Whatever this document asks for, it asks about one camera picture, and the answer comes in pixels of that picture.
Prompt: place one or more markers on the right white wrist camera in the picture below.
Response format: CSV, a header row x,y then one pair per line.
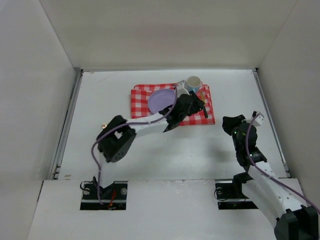
x,y
257,119

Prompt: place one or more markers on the purple plastic plate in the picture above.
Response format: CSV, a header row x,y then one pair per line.
x,y
160,99

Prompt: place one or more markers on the light blue mug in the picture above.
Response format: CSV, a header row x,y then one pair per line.
x,y
194,84

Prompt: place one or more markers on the red white checkered cloth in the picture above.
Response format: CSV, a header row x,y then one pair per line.
x,y
139,103

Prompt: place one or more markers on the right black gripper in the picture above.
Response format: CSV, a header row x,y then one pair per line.
x,y
231,122

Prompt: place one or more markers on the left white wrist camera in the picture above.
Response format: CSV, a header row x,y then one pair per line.
x,y
182,88

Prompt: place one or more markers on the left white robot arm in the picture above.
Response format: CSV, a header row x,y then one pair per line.
x,y
115,140

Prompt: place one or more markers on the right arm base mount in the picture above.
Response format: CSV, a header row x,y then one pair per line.
x,y
229,195

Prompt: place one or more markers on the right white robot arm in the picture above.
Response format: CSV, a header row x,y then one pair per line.
x,y
292,216

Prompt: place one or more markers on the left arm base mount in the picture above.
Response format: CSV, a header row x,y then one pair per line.
x,y
112,197

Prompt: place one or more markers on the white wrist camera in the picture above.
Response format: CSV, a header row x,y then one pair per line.
x,y
182,88
257,119

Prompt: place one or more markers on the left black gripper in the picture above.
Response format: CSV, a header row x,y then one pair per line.
x,y
194,105

